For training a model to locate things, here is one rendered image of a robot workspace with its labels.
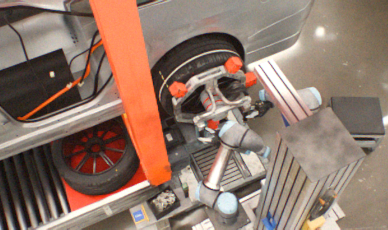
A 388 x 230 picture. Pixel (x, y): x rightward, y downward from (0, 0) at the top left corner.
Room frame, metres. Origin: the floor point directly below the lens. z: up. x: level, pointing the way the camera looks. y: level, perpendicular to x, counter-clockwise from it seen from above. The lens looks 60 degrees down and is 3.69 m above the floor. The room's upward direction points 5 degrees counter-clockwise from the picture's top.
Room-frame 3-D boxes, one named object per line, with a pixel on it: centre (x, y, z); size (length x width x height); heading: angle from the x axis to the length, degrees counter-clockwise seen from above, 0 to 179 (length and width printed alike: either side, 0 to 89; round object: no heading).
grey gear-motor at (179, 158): (1.70, 0.20, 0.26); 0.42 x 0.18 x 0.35; 20
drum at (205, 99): (1.72, -0.15, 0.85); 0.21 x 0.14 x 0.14; 20
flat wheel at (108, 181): (1.66, 0.77, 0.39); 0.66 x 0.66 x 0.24
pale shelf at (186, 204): (1.14, 0.28, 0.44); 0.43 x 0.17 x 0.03; 110
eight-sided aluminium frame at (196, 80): (1.79, -0.13, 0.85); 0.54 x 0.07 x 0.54; 110
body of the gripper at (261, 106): (1.67, -0.50, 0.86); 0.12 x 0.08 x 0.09; 110
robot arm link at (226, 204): (0.93, -0.16, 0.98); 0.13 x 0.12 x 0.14; 55
